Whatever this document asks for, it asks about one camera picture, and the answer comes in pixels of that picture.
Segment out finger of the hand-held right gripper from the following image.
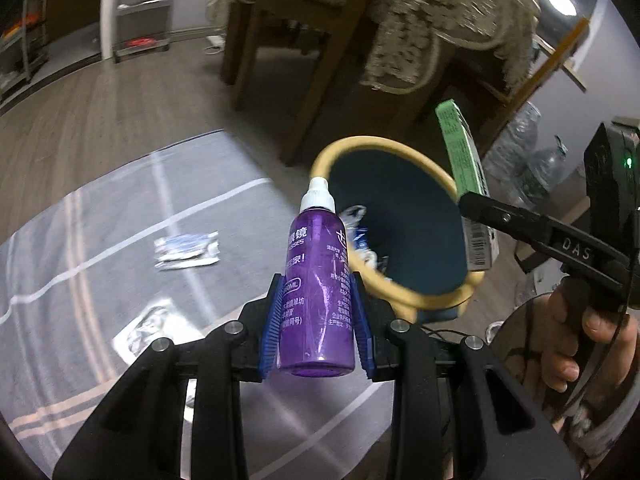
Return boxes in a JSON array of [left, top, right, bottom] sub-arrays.
[[459, 191, 631, 292]]

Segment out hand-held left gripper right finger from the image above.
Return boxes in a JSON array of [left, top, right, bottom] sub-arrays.
[[350, 271, 583, 480]]

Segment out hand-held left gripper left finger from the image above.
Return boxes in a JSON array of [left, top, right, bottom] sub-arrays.
[[52, 274, 284, 480]]

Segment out purple plastic bottle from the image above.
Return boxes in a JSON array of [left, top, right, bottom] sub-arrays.
[[276, 177, 357, 378]]

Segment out yellow-rimmed dark bin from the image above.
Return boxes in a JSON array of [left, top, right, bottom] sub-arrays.
[[310, 135, 488, 325]]

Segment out green cardboard box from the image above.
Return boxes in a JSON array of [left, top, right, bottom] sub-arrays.
[[435, 99, 501, 272]]

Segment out person's right hand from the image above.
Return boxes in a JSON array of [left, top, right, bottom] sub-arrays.
[[542, 287, 640, 393]]

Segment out clear water bottle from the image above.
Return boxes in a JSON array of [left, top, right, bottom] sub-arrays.
[[520, 135, 572, 207], [492, 101, 544, 184]]

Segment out small clear wrapper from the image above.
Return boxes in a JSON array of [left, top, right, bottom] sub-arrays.
[[154, 231, 221, 272]]

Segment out wooden chair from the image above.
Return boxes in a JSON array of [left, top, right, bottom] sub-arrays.
[[425, 35, 591, 161], [220, 0, 392, 167]]

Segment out round white light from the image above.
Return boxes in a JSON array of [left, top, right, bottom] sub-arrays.
[[542, 0, 579, 17]]

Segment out grey striped cloth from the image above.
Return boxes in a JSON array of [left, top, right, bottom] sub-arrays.
[[0, 130, 401, 480]]

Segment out metal shelf rack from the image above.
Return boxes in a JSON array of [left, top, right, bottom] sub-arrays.
[[112, 0, 182, 64], [0, 0, 51, 102]]

